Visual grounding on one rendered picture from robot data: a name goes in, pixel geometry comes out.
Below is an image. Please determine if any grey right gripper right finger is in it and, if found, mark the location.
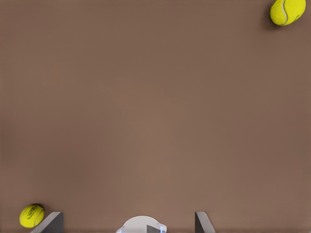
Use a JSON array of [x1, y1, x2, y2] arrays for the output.
[[194, 211, 216, 233]]

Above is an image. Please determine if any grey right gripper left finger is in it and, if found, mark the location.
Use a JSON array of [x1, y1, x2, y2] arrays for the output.
[[31, 211, 65, 233]]

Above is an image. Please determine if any yellow tennis ball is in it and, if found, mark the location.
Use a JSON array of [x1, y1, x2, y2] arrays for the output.
[[270, 0, 307, 27], [19, 204, 45, 229]]

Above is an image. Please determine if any clear tennis ball tube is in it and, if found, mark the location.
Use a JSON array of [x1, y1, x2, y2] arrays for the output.
[[116, 215, 168, 233]]

